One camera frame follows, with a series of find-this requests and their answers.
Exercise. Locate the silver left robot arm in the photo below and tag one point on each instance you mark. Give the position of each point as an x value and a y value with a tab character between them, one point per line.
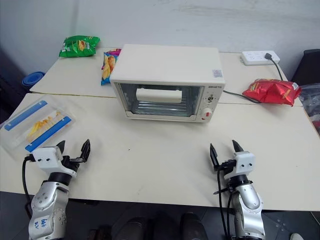
47	207

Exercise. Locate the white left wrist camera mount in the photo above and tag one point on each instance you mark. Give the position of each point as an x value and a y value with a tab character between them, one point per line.
46	157

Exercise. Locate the red chip bag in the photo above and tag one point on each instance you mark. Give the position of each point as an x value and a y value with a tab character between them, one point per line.
271	91

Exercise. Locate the black chair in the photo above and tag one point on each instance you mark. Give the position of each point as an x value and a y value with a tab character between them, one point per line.
308	66

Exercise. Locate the blue rolled mat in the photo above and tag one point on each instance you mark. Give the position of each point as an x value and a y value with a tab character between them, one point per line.
32	78

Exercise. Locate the clear container with blue clips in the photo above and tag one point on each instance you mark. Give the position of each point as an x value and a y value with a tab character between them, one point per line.
17	130

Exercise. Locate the dark furniture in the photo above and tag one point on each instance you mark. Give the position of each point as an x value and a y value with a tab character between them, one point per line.
10	85

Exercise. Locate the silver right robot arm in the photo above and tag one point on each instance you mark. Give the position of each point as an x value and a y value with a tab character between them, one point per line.
248	205

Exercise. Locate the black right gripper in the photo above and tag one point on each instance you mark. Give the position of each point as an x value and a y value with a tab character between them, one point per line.
228	166

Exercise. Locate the white power strip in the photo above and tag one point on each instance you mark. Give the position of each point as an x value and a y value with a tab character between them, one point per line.
252	58

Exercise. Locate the white shoe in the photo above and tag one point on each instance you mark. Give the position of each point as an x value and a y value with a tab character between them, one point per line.
297	236

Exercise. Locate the cream toaster oven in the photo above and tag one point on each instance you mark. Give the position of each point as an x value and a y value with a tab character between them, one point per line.
170	62

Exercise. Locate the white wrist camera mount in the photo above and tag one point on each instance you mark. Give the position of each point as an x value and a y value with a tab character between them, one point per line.
46	157
244	162

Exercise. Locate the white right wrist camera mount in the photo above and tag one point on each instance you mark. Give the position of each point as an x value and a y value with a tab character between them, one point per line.
244	162

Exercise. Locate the green chip bag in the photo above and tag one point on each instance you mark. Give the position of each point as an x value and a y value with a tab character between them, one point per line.
78	46

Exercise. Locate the yellow french fries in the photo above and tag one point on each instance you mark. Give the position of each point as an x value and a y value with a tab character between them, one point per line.
40	126

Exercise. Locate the clear plastic bag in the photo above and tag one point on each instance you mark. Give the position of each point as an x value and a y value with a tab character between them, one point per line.
311	100

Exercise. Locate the yellow blue pink chip bag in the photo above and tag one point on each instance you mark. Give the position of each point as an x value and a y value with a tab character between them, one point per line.
108	66

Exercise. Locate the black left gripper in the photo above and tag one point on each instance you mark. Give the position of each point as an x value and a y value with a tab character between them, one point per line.
68	162

